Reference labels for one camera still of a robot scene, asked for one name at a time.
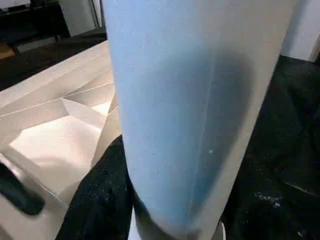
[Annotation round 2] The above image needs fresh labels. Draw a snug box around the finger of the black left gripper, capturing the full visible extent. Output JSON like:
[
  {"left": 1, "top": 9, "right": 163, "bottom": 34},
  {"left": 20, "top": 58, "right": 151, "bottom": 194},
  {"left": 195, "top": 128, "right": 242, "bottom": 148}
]
[{"left": 0, "top": 161, "right": 46, "bottom": 216}]

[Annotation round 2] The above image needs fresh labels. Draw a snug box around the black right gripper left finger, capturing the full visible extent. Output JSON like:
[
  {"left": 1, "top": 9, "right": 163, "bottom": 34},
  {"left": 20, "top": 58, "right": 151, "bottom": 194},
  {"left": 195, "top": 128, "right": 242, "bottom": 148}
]
[{"left": 56, "top": 135, "right": 138, "bottom": 240}]

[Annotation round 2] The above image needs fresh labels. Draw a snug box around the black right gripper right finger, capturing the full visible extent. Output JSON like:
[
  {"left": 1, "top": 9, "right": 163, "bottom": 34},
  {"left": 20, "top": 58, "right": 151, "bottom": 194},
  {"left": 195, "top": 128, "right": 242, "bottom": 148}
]
[{"left": 221, "top": 139, "right": 320, "bottom": 240}]

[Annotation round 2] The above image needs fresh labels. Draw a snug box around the white plastic table top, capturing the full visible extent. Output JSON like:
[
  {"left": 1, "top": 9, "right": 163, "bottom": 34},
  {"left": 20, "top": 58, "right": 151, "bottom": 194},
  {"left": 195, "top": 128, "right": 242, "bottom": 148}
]
[{"left": 0, "top": 39, "right": 125, "bottom": 210}]

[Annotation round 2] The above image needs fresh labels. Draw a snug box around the white plastic table leg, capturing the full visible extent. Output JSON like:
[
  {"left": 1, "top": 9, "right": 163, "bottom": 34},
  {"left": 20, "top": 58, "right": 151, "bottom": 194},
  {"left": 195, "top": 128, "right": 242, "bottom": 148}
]
[{"left": 100, "top": 0, "right": 295, "bottom": 240}]

